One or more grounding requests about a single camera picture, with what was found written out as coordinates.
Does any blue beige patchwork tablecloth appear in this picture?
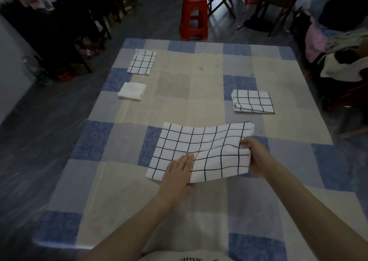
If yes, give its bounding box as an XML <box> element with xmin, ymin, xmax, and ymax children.
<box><xmin>33</xmin><ymin>38</ymin><xmax>368</xmax><ymax>261</ymax></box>

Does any person's right forearm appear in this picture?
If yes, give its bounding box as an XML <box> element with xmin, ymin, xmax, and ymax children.
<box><xmin>263</xmin><ymin>163</ymin><xmax>368</xmax><ymax>261</ymax></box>

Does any white black-grid cloth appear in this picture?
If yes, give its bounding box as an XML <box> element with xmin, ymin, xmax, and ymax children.
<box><xmin>145</xmin><ymin>121</ymin><xmax>255</xmax><ymax>184</ymax></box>
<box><xmin>231</xmin><ymin>89</ymin><xmax>275</xmax><ymax>115</ymax></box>
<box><xmin>127</xmin><ymin>48</ymin><xmax>157</xmax><ymax>76</ymax></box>

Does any plain white cloth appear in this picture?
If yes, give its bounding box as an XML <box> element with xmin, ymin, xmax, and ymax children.
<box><xmin>117</xmin><ymin>81</ymin><xmax>146</xmax><ymax>101</ymax></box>

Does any clear water bottle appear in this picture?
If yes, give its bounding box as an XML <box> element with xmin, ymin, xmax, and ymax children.
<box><xmin>22</xmin><ymin>55</ymin><xmax>52</xmax><ymax>86</ymax></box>

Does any dark wooden chair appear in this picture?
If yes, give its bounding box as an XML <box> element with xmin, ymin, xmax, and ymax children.
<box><xmin>237</xmin><ymin>0</ymin><xmax>299</xmax><ymax>37</ymax></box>

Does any person's left hand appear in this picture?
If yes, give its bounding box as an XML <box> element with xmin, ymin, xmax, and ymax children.
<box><xmin>156</xmin><ymin>152</ymin><xmax>196</xmax><ymax>208</ymax></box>

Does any reddish wooden chair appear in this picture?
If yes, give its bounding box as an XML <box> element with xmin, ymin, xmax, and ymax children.
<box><xmin>325</xmin><ymin>79</ymin><xmax>368</xmax><ymax>139</ymax></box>

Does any person's right hand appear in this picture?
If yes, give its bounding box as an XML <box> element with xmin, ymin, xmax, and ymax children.
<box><xmin>239</xmin><ymin>136</ymin><xmax>278</xmax><ymax>179</ymax></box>

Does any pink garment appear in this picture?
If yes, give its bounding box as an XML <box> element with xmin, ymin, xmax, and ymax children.
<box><xmin>304</xmin><ymin>22</ymin><xmax>330</xmax><ymax>65</ymax></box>

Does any white black garment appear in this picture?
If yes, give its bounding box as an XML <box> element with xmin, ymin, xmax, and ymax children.
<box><xmin>319</xmin><ymin>51</ymin><xmax>368</xmax><ymax>83</ymax></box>

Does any person's left forearm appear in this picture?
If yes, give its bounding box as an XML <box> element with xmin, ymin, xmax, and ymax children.
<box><xmin>79</xmin><ymin>196</ymin><xmax>173</xmax><ymax>261</ymax></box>

